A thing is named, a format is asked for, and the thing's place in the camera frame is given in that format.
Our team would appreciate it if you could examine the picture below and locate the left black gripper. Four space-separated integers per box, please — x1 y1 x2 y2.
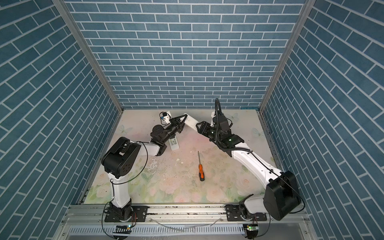
160 115 187 145

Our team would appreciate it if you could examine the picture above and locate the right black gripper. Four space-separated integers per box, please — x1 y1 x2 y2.
196 120 223 143

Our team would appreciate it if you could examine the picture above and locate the orange handled screwdriver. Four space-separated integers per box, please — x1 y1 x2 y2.
198 152 205 182

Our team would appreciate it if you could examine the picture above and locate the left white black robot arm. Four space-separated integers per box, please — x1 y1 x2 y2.
102 114 188 210

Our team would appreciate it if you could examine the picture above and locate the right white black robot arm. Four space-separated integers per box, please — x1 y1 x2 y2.
196 115 302 221

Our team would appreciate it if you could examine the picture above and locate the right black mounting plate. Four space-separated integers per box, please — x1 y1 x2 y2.
224 204 267 222

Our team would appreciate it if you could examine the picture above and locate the black mounting plate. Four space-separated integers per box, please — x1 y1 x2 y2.
104 205 149 223
224 204 267 222

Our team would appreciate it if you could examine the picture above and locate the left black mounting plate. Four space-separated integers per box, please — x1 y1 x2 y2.
104 205 149 223

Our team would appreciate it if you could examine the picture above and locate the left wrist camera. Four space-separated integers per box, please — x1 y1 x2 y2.
159 112 172 126

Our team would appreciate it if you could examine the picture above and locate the white perforated cable duct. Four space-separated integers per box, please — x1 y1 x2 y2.
68 224 245 237

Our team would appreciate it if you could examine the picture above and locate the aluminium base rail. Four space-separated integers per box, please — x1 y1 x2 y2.
53 203 317 240

